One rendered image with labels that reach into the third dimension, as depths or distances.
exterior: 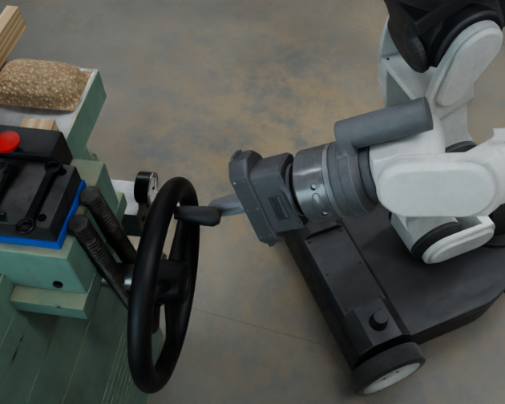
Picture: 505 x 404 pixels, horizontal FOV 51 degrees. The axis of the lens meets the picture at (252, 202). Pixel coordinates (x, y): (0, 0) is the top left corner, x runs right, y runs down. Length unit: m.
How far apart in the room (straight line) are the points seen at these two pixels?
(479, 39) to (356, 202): 0.36
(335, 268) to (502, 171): 0.97
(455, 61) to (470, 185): 0.34
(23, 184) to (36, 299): 0.15
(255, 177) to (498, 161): 0.25
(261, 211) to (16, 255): 0.28
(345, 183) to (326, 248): 0.93
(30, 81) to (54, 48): 1.64
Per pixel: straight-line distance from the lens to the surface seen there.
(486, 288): 1.57
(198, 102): 2.12
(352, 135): 0.56
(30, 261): 0.65
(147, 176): 1.00
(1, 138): 0.66
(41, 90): 0.86
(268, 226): 0.64
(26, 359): 0.80
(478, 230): 1.46
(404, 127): 0.55
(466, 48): 0.84
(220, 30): 2.46
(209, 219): 0.65
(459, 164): 0.53
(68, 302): 0.69
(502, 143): 0.55
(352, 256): 1.49
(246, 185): 0.62
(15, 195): 0.63
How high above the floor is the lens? 1.46
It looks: 55 degrees down
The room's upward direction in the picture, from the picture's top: straight up
